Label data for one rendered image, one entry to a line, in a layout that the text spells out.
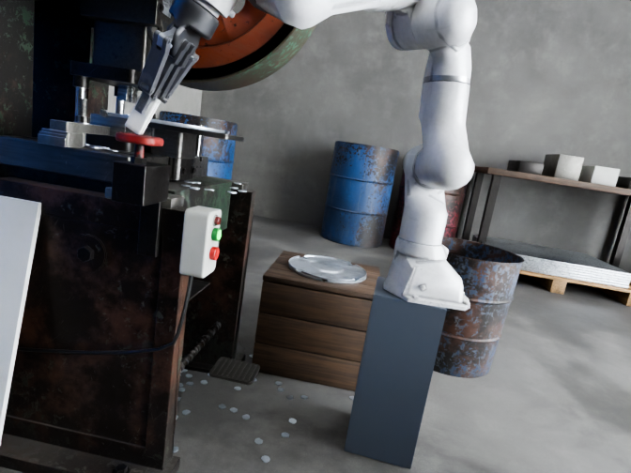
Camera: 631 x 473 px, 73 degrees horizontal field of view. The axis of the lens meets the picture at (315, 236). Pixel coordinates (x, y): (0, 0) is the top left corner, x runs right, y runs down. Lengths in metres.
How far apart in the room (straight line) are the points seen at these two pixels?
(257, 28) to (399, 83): 3.05
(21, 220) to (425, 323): 0.92
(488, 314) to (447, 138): 0.90
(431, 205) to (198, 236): 0.57
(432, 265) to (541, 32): 3.84
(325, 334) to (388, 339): 0.38
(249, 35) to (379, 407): 1.16
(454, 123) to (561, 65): 3.73
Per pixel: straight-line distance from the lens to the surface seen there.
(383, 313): 1.09
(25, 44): 1.24
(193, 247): 0.87
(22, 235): 1.05
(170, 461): 1.16
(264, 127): 4.49
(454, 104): 1.07
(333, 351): 1.48
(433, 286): 1.10
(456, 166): 1.00
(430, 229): 1.08
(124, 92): 1.21
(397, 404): 1.20
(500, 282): 1.73
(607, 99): 4.89
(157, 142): 0.81
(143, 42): 1.14
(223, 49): 1.50
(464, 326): 1.74
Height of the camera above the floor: 0.78
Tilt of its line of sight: 11 degrees down
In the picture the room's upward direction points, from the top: 9 degrees clockwise
